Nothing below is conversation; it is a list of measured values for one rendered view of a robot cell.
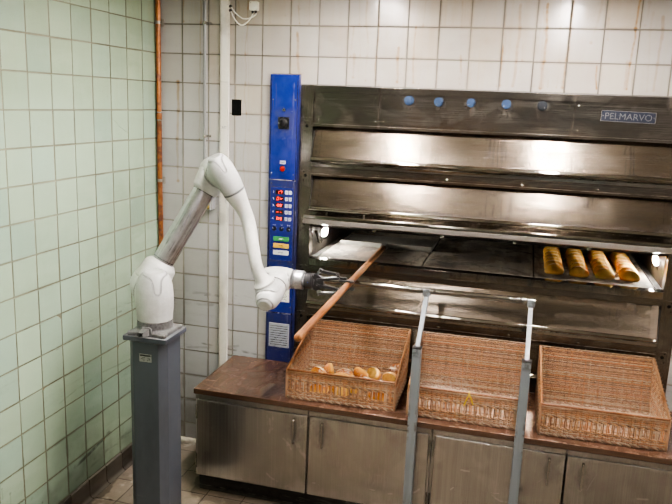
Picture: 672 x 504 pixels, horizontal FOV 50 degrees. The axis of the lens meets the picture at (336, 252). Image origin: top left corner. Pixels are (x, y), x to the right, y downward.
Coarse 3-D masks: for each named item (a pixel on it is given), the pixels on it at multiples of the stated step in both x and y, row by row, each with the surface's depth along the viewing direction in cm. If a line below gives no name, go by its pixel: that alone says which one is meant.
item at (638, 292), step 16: (384, 272) 382; (400, 272) 380; (416, 272) 377; (432, 272) 375; (448, 272) 373; (464, 272) 372; (480, 272) 374; (560, 288) 360; (576, 288) 358; (592, 288) 356; (608, 288) 354; (624, 288) 352; (640, 288) 353
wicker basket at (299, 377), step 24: (336, 336) 390; (360, 336) 387; (384, 336) 384; (408, 336) 375; (312, 360) 392; (336, 360) 389; (360, 360) 386; (384, 360) 383; (408, 360) 381; (288, 384) 356; (312, 384) 350; (336, 384) 347; (360, 384) 344; (384, 384) 341; (384, 408) 344
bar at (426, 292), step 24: (384, 288) 345; (408, 288) 341; (432, 288) 340; (528, 312) 326; (528, 336) 319; (528, 360) 312; (528, 384) 312; (408, 408) 329; (408, 432) 331; (408, 456) 333; (408, 480) 336
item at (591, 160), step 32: (320, 128) 379; (352, 128) 375; (320, 160) 374; (352, 160) 370; (384, 160) 369; (416, 160) 365; (448, 160) 361; (480, 160) 357; (512, 160) 353; (544, 160) 350; (576, 160) 346; (608, 160) 343; (640, 160) 340
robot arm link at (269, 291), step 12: (240, 192) 318; (240, 204) 320; (240, 216) 323; (252, 216) 324; (252, 228) 323; (252, 240) 321; (252, 252) 320; (252, 264) 320; (264, 276) 320; (264, 288) 320; (276, 288) 322; (264, 300) 317; (276, 300) 320
